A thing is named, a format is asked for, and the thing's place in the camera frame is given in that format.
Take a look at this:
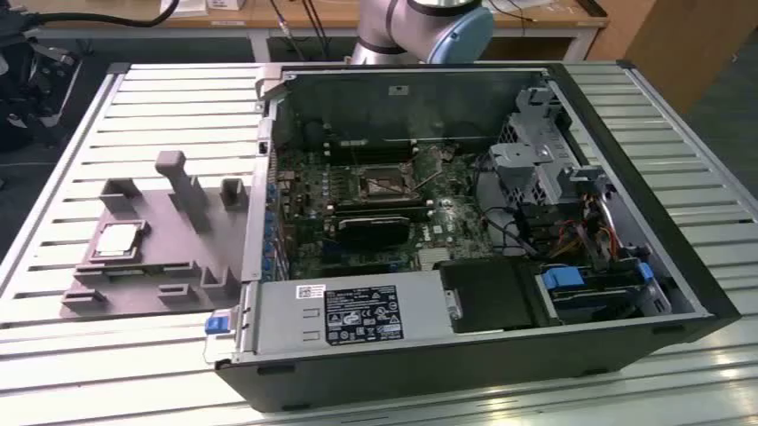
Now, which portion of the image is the black open PC case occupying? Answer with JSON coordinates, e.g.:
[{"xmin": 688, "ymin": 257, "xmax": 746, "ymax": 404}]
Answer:
[{"xmin": 202, "ymin": 62, "xmax": 744, "ymax": 413}]

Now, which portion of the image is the thin metal locking lever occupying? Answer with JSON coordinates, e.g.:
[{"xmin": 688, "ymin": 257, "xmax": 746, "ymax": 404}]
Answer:
[{"xmin": 411, "ymin": 167, "xmax": 447, "ymax": 189}]

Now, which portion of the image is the coloured wire bundle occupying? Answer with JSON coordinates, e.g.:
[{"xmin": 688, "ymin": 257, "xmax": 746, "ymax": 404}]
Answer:
[{"xmin": 550, "ymin": 190, "xmax": 624, "ymax": 267}]

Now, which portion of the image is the black RAM stick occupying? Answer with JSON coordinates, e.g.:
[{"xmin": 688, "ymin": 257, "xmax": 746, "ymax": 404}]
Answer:
[{"xmin": 334, "ymin": 200, "xmax": 434, "ymax": 217}]

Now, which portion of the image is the CPU socket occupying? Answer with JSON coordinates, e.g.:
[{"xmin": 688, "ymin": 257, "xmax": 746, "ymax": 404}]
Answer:
[{"xmin": 358, "ymin": 166, "xmax": 417, "ymax": 201}]

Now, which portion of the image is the black equipment with cables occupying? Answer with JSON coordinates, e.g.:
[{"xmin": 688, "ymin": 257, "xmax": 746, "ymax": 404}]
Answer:
[{"xmin": 0, "ymin": 12, "xmax": 84, "ymax": 152}]

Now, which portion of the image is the metal socket cover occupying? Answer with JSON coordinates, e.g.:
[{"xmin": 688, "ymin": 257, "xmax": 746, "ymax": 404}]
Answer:
[{"xmin": 417, "ymin": 146, "xmax": 462, "ymax": 163}]

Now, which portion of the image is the grey parts rack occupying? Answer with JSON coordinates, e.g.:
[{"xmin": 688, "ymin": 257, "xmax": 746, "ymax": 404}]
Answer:
[{"xmin": 60, "ymin": 150, "xmax": 254, "ymax": 319}]

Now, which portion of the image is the silver square CPU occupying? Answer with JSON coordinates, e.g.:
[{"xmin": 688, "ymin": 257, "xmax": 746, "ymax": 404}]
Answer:
[{"xmin": 95, "ymin": 224, "xmax": 142, "ymax": 257}]

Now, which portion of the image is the black graphics card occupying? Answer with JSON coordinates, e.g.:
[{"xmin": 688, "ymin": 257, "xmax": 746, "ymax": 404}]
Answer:
[{"xmin": 335, "ymin": 214, "xmax": 413, "ymax": 248}]

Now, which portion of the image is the black corrugated cable hose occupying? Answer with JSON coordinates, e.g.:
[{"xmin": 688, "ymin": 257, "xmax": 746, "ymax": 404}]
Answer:
[{"xmin": 20, "ymin": 0, "xmax": 182, "ymax": 28}]

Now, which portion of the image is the grey metal drive cage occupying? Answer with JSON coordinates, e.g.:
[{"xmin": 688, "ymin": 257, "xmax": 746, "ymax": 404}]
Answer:
[{"xmin": 489, "ymin": 87, "xmax": 594, "ymax": 206}]

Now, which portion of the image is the blue disk carrier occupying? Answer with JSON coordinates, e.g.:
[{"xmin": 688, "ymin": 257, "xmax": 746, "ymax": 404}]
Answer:
[{"xmin": 542, "ymin": 264, "xmax": 594, "ymax": 292}]

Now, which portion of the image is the silver power supply unit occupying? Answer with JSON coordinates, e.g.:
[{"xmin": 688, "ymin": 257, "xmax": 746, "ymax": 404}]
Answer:
[{"xmin": 234, "ymin": 277, "xmax": 463, "ymax": 361}]

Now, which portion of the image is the wooden desk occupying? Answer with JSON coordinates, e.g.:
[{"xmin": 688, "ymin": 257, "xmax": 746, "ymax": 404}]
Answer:
[{"xmin": 23, "ymin": 0, "xmax": 612, "ymax": 63}]

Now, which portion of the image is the wooden cabinet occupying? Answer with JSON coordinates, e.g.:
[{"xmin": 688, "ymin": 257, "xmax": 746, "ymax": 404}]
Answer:
[{"xmin": 625, "ymin": 0, "xmax": 758, "ymax": 114}]

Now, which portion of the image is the green motherboard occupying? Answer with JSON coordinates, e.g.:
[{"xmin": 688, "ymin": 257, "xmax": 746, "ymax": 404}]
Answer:
[{"xmin": 273, "ymin": 140, "xmax": 497, "ymax": 279}]

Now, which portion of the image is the black plastic shroud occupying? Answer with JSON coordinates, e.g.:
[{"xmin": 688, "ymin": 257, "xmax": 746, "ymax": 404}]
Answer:
[{"xmin": 437, "ymin": 257, "xmax": 561, "ymax": 334}]

